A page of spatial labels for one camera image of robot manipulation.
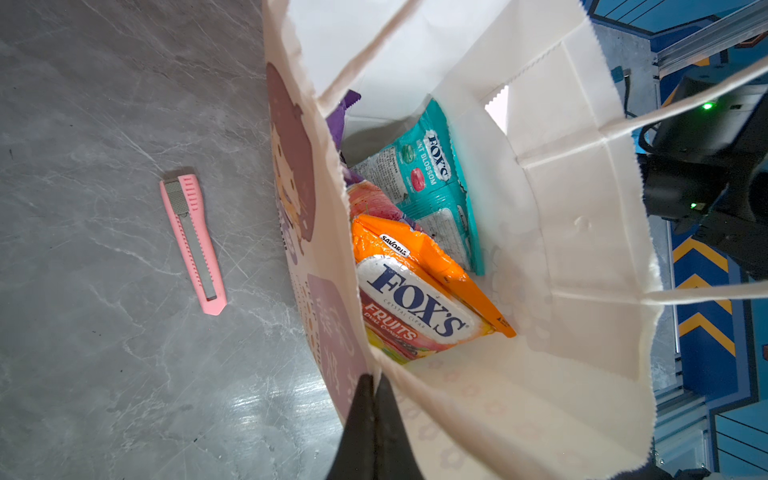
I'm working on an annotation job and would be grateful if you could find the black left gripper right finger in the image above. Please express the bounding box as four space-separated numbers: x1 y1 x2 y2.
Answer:
374 374 424 480

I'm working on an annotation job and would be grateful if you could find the white paper bag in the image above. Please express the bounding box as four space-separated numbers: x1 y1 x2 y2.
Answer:
262 1 767 479

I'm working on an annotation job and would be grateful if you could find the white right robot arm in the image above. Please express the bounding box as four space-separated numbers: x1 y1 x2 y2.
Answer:
638 75 767 280

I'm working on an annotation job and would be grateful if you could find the pink utility knife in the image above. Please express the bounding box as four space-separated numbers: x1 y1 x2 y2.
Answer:
160 174 228 316

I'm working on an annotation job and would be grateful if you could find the aluminium corner post right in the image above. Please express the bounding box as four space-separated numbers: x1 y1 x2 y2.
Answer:
656 0 767 78

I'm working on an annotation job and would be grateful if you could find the orange Fox's candy bag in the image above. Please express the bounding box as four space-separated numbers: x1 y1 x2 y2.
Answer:
351 214 516 364

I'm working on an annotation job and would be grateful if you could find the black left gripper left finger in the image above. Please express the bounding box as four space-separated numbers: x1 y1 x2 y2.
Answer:
326 374 376 480

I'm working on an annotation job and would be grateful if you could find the teal Fox's candy bag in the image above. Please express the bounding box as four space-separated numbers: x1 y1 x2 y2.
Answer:
352 99 485 276

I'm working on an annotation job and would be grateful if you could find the purple Fox's candy bag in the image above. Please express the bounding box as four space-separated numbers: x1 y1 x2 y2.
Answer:
326 90 362 151

